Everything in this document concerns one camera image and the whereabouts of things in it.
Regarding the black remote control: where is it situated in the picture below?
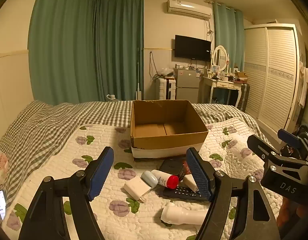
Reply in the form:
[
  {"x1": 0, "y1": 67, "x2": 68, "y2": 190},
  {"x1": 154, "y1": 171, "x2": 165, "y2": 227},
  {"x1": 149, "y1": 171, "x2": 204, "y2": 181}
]
[{"x1": 163, "y1": 186, "x2": 208, "y2": 201}]

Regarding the red patterned card box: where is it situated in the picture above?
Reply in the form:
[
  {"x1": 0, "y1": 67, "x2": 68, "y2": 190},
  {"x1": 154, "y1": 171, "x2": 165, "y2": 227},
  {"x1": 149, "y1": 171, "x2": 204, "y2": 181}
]
[{"x1": 183, "y1": 160, "x2": 191, "y2": 175}]

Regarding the white cylindrical bottle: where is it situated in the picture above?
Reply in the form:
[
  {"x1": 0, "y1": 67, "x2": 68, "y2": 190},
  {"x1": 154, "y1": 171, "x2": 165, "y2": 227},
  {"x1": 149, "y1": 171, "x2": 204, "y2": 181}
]
[{"x1": 161, "y1": 203, "x2": 208, "y2": 225}]

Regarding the white bottle red cap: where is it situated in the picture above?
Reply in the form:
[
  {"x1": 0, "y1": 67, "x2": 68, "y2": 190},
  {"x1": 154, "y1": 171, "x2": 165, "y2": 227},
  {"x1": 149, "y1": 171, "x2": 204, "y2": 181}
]
[{"x1": 151, "y1": 170, "x2": 179, "y2": 190}]

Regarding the black square box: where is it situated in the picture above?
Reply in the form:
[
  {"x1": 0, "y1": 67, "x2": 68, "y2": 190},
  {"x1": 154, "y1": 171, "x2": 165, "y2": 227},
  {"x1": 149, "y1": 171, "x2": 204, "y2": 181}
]
[{"x1": 159, "y1": 159, "x2": 185, "y2": 178}]

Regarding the white power adapter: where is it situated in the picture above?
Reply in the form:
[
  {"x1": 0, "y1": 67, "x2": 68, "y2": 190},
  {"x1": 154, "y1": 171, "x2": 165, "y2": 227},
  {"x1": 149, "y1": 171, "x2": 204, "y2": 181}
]
[{"x1": 123, "y1": 176, "x2": 152, "y2": 203}]

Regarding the light blue earbud case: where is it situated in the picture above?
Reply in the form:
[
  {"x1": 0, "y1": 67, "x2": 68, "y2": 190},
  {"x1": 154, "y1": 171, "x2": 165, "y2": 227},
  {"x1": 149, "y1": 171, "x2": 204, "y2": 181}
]
[{"x1": 141, "y1": 171, "x2": 158, "y2": 189}]

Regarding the brown cardboard box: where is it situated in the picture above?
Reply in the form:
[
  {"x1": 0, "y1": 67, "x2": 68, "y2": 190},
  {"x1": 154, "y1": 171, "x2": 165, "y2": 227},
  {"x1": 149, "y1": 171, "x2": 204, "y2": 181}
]
[{"x1": 130, "y1": 100, "x2": 208, "y2": 159}]

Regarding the small white charger block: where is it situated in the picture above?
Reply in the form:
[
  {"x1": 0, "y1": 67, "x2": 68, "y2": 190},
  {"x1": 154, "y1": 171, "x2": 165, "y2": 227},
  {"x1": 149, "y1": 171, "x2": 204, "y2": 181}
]
[{"x1": 183, "y1": 174, "x2": 198, "y2": 192}]

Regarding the person's right hand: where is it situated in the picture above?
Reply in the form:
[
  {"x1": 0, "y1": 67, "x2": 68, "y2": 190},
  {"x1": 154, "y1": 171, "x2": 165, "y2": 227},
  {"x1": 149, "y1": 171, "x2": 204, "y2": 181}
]
[{"x1": 276, "y1": 197, "x2": 308, "y2": 228}]

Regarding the smartphone with lit screen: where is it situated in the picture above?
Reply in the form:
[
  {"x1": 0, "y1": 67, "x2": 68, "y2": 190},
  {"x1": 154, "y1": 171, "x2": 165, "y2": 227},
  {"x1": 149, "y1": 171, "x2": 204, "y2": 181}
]
[{"x1": 0, "y1": 190, "x2": 6, "y2": 220}]

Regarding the white floral quilt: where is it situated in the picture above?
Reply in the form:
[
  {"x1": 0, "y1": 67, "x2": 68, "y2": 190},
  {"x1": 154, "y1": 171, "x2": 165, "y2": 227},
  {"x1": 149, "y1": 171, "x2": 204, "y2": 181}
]
[{"x1": 2, "y1": 118, "x2": 264, "y2": 239}]

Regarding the white louvered wardrobe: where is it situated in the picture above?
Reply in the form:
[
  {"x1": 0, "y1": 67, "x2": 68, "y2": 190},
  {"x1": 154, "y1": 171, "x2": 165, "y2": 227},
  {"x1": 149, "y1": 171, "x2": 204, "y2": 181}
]
[{"x1": 243, "y1": 23, "x2": 300, "y2": 134}]

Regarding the grey checkered bed sheet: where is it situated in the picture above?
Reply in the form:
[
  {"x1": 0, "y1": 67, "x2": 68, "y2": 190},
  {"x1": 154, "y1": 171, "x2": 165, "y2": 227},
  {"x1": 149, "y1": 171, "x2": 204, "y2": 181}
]
[{"x1": 0, "y1": 100, "x2": 270, "y2": 228}]

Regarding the white dressing table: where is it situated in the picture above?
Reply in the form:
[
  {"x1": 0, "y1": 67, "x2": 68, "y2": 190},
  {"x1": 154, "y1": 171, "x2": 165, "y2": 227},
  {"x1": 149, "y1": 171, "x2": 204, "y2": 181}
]
[{"x1": 198, "y1": 76, "x2": 242, "y2": 107}]

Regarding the white oval vanity mirror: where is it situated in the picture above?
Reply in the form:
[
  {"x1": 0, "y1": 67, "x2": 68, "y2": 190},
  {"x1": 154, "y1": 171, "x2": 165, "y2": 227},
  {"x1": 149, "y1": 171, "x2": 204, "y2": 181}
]
[{"x1": 211, "y1": 45, "x2": 229, "y2": 73}]

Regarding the silver mini fridge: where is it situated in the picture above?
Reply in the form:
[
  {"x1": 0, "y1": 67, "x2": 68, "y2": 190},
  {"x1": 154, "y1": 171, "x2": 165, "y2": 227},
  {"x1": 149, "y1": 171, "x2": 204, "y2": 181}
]
[{"x1": 174, "y1": 68, "x2": 201, "y2": 103}]

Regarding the white suitcase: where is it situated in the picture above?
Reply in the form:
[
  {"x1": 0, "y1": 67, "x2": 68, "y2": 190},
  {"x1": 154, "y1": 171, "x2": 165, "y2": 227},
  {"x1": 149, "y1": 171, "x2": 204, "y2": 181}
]
[{"x1": 156, "y1": 77, "x2": 176, "y2": 100}]

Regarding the narrow green window curtain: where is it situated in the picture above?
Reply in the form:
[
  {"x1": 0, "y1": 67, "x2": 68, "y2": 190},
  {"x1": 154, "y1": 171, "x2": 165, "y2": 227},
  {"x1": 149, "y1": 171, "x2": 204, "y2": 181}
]
[{"x1": 213, "y1": 1, "x2": 245, "y2": 71}]

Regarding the clear water jug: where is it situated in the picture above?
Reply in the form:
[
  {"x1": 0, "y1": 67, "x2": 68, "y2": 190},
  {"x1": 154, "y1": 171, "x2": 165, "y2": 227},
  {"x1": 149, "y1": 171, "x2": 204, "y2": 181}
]
[{"x1": 106, "y1": 94, "x2": 119, "y2": 102}]

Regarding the white floor mop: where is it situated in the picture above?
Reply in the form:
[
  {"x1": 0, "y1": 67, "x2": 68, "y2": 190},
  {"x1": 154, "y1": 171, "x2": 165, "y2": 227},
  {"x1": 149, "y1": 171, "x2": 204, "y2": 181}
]
[{"x1": 135, "y1": 47, "x2": 142, "y2": 100}]

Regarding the white air conditioner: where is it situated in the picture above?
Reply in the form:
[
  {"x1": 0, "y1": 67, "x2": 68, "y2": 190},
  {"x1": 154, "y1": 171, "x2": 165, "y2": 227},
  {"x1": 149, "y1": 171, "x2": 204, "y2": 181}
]
[{"x1": 167, "y1": 0, "x2": 213, "y2": 20}]

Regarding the large green curtain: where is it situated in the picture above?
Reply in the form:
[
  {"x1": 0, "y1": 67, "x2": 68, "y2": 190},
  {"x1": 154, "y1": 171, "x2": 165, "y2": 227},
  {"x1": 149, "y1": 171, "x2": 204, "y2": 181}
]
[{"x1": 28, "y1": 0, "x2": 144, "y2": 105}]

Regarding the black wall television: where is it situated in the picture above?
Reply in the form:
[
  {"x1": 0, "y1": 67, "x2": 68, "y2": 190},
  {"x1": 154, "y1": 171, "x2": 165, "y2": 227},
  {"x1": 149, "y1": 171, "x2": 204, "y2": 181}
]
[{"x1": 174, "y1": 35, "x2": 211, "y2": 62}]

